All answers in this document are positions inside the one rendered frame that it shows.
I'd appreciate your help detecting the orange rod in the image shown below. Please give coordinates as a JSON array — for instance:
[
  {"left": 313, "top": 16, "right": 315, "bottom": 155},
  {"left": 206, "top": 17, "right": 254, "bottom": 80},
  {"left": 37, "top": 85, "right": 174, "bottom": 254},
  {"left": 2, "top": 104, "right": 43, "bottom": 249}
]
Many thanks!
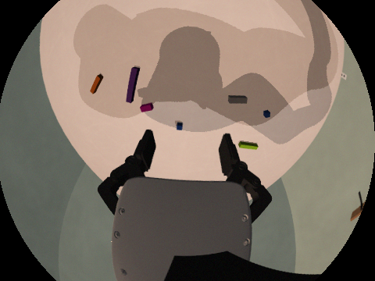
[{"left": 90, "top": 74, "right": 103, "bottom": 94}]

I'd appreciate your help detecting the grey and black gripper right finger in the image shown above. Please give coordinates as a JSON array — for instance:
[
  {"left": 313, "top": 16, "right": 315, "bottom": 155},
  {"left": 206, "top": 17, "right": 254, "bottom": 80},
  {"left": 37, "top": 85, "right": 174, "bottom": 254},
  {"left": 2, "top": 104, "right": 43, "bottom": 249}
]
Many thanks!
[{"left": 219, "top": 133, "right": 272, "bottom": 223}]

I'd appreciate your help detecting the purple rod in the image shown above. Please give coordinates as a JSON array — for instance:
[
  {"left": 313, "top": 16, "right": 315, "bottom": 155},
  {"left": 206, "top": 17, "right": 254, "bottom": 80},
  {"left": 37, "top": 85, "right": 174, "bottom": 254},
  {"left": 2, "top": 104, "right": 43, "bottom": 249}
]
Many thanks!
[{"left": 126, "top": 67, "right": 140, "bottom": 103}]

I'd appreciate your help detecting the small magenta block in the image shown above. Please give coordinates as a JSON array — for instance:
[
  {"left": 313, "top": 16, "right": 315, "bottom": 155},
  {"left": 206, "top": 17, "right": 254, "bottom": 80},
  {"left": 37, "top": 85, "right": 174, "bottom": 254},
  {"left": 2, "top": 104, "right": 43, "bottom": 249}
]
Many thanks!
[{"left": 140, "top": 103, "right": 154, "bottom": 112}]

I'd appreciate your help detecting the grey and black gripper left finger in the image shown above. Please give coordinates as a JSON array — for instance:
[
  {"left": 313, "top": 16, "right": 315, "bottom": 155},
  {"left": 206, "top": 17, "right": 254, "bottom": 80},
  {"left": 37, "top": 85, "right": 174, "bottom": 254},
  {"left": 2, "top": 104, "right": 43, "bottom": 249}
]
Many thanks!
[{"left": 98, "top": 130, "right": 156, "bottom": 215}]

